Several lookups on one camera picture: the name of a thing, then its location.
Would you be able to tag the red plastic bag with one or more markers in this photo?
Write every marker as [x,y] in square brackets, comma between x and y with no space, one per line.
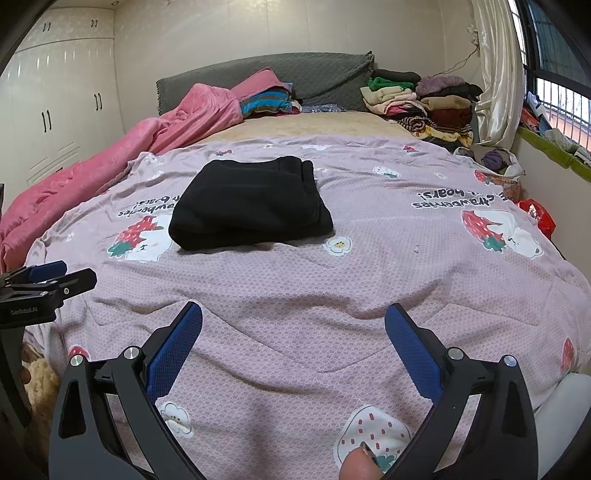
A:
[540,217]

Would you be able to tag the pink strawberry printed quilt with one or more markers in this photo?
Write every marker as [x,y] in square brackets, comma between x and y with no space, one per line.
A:
[323,300]

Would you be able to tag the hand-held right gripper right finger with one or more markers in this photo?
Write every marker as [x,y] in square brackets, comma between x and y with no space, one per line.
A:
[411,350]

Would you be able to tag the green sill cover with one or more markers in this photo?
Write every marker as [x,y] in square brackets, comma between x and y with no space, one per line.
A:
[549,150]

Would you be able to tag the person's right hand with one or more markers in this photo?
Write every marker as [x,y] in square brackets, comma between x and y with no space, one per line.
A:
[360,466]

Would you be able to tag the black sweater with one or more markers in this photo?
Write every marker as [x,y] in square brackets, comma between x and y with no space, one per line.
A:
[249,207]

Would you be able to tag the grey padded headboard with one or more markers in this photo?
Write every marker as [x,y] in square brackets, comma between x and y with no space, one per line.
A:
[323,78]

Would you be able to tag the floral bag of clothes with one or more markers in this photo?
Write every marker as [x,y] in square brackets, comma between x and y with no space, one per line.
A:
[494,159]

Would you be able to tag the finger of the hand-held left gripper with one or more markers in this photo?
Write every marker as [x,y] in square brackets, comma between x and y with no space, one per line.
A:
[78,281]
[46,271]

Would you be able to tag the fluffy tan plush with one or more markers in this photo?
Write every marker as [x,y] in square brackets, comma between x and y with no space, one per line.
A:
[41,378]

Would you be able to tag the heap of mixed clutter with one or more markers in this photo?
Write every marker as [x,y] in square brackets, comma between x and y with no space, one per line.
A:
[563,141]

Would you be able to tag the colourful striped folded clothes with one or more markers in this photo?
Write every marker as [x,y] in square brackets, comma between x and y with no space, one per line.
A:
[263,104]

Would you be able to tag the grey patterned cloth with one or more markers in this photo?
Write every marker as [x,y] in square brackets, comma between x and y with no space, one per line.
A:
[323,109]

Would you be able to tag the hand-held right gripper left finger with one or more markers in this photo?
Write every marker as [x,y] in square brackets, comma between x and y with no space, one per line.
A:
[175,346]

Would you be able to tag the barred window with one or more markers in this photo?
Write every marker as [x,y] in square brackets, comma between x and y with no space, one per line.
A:
[563,69]

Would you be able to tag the pink blanket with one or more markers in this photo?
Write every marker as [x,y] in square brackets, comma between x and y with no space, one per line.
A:
[92,170]

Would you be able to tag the beige bed sheet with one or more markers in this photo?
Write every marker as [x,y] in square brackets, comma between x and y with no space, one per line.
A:
[323,124]

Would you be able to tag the cream curtain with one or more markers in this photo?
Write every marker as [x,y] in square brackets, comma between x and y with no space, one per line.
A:
[498,69]

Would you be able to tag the pile of folded clothes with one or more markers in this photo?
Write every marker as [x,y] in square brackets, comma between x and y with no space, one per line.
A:
[438,110]

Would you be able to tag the white wardrobe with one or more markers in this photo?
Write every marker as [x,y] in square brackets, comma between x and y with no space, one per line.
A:
[60,92]

